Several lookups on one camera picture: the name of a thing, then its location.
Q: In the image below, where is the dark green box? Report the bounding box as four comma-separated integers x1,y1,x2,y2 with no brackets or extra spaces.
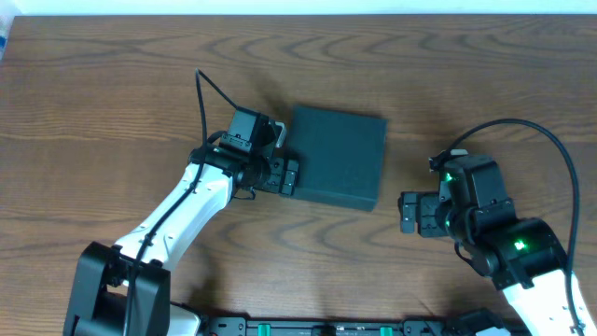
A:
285,105,387,211

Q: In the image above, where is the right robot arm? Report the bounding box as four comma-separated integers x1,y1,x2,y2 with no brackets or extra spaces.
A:
397,150,596,335

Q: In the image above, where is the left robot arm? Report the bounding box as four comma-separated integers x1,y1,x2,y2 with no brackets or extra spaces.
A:
63,107,299,335

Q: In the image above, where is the white blue object at edge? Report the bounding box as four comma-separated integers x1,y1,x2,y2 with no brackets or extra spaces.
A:
0,12,13,60

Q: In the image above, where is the right black cable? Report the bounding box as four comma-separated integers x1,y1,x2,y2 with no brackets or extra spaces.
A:
445,118,587,335

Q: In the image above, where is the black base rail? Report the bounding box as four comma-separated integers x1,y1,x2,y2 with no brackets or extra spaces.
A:
167,302,533,336

